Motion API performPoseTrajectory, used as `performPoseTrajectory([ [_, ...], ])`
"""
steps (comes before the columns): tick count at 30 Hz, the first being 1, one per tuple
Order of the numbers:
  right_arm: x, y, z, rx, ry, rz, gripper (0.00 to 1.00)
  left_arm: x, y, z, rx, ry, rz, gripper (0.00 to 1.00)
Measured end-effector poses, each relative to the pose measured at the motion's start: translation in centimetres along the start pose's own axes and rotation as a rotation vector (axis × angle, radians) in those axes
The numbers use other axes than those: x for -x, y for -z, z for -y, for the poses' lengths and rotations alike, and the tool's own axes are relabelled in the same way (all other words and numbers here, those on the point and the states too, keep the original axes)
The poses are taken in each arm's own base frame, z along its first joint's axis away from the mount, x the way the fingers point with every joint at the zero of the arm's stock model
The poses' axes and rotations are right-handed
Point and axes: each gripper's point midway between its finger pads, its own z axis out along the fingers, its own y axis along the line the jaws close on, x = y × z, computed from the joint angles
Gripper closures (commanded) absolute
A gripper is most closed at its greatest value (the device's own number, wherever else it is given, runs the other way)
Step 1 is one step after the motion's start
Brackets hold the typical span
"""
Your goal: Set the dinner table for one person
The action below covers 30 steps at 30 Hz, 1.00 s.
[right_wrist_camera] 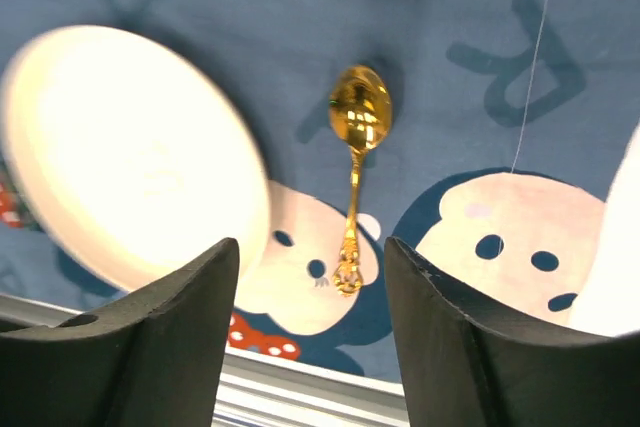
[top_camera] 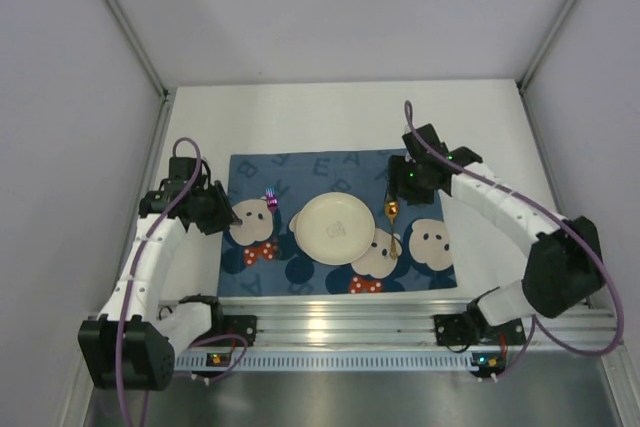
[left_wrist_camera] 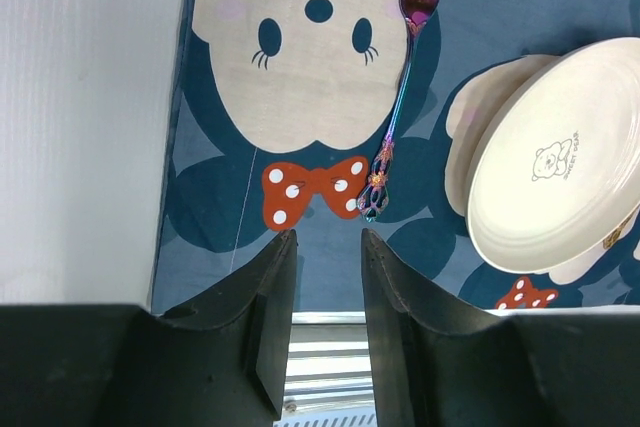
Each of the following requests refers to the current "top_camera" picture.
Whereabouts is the left frame post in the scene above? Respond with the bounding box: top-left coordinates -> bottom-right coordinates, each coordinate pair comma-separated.
72,0 -> 170,98

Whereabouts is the iridescent purple fork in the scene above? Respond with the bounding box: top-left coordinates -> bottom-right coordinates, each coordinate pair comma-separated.
265,187 -> 281,259

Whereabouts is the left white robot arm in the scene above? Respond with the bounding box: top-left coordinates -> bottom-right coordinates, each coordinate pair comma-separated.
78,156 -> 240,391

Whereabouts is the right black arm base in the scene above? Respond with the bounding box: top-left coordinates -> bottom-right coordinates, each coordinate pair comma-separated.
433,298 -> 526,353

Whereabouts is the aluminium rail frame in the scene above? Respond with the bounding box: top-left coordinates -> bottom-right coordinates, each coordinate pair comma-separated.
79,91 -> 624,351

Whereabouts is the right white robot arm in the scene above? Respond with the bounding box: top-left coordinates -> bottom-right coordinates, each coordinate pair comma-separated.
387,124 -> 605,327

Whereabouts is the perforated cable duct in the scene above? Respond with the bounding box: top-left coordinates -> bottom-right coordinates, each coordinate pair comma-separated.
175,349 -> 505,373

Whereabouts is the gold spoon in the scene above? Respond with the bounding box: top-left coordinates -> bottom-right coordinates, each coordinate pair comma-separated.
384,200 -> 399,260

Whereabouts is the right frame post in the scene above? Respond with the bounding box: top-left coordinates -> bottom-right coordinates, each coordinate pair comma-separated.
517,0 -> 614,93

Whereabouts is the frame post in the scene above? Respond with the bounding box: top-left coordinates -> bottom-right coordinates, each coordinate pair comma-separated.
517,0 -> 614,93
72,0 -> 170,98

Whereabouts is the cream round plate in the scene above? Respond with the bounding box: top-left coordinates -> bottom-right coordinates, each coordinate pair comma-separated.
290,192 -> 376,266

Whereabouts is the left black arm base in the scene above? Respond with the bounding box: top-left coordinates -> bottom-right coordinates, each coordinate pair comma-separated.
161,294 -> 258,346

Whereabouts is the blue cartoon placemat cloth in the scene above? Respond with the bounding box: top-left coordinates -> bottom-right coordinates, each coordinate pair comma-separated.
217,149 -> 458,297

